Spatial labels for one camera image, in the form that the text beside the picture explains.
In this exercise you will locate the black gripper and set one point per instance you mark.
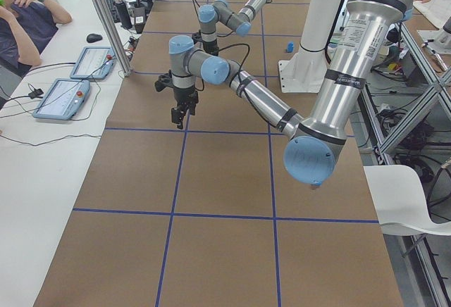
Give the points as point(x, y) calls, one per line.
point(211, 45)
point(184, 95)

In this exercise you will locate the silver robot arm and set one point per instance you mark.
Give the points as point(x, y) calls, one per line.
point(339, 45)
point(219, 12)

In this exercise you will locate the black water bottle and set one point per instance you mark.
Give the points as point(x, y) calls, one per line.
point(123, 14)

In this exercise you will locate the upper teach pendant tablet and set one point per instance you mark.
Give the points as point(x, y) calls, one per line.
point(94, 62)

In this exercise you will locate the teach pendant tablet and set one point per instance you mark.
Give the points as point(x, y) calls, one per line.
point(63, 99)
point(94, 62)

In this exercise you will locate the black computer mouse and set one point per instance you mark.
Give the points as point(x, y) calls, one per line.
point(92, 38)

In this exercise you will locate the lower teach pendant tablet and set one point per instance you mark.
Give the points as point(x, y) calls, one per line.
point(63, 99)

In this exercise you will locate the seated person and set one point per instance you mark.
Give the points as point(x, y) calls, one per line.
point(27, 26)

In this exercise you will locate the white plastic chair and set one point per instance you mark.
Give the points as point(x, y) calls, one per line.
point(400, 202)

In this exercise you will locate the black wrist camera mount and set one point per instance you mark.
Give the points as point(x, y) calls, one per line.
point(197, 37)
point(164, 81)

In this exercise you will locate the white pedestal base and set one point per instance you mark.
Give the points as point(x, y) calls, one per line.
point(305, 71)

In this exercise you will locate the aluminium frame post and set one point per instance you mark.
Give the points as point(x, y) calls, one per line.
point(117, 37)

